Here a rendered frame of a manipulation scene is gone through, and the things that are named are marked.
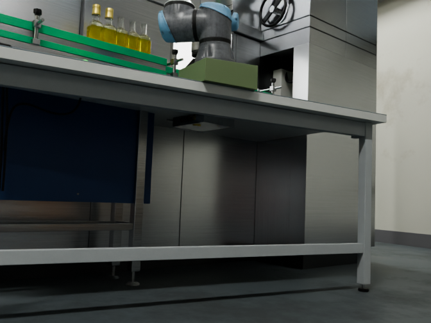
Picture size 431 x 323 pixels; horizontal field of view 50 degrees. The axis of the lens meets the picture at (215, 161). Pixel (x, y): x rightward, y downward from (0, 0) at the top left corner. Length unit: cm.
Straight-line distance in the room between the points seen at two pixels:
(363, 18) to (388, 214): 219
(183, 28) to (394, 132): 333
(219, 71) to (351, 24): 160
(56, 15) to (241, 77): 94
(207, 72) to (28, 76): 55
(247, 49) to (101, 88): 152
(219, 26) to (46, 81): 63
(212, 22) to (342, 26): 140
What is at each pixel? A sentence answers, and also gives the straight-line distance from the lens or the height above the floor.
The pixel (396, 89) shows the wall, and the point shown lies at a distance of 480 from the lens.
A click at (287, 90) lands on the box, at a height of 105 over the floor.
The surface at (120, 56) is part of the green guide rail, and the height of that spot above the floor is 92.
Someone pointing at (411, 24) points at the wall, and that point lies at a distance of 488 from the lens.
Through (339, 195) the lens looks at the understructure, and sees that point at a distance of 276.
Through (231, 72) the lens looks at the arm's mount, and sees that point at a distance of 158.
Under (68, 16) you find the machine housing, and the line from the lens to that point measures 221.
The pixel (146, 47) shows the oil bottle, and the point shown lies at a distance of 215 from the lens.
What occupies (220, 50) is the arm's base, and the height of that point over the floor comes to 88.
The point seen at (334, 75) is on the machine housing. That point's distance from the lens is 280.
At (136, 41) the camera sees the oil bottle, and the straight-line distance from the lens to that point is 213.
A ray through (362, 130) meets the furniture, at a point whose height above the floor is 68.
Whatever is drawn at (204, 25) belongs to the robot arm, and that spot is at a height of 97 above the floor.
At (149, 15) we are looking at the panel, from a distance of 239.
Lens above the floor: 37
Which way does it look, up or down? 5 degrees up
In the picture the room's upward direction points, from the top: 2 degrees clockwise
